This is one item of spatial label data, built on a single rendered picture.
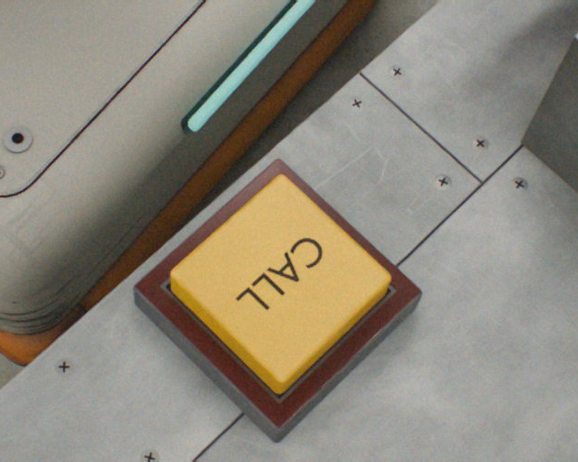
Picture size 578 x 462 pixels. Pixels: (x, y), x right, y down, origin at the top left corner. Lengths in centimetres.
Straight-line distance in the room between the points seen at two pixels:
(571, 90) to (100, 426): 22
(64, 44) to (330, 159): 65
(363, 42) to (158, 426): 103
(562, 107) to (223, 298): 15
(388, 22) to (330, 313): 105
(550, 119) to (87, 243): 66
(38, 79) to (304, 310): 70
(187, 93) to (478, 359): 67
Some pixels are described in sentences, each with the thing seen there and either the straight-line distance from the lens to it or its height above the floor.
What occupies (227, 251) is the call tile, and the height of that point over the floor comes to 84.
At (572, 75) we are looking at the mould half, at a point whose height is 87.
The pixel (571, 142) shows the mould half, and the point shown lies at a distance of 57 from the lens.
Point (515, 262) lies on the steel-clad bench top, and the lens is 57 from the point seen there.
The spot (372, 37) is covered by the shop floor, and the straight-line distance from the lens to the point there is 154.
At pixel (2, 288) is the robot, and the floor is 25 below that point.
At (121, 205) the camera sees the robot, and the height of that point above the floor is 24.
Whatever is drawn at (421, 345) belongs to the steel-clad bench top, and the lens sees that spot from 55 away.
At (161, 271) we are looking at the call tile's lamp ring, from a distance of 53.
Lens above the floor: 132
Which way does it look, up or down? 68 degrees down
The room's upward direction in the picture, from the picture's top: 10 degrees clockwise
